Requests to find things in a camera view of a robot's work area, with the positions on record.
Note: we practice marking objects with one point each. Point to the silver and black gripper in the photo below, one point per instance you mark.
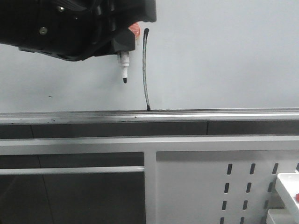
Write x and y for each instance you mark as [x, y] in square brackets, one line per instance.
[71, 30]

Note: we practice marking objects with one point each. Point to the white whiteboard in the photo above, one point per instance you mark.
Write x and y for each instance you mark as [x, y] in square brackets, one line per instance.
[201, 54]

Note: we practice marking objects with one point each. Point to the white plastic marker tray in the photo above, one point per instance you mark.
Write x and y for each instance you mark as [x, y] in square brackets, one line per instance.
[287, 186]

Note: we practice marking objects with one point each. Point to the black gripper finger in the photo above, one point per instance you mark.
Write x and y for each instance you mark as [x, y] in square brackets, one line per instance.
[124, 13]

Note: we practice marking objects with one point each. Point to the white metal whiteboard stand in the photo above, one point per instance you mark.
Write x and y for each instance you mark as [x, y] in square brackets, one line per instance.
[153, 180]

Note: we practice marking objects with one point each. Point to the white marker with red magnet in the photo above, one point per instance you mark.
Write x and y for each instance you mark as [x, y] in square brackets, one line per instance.
[123, 56]

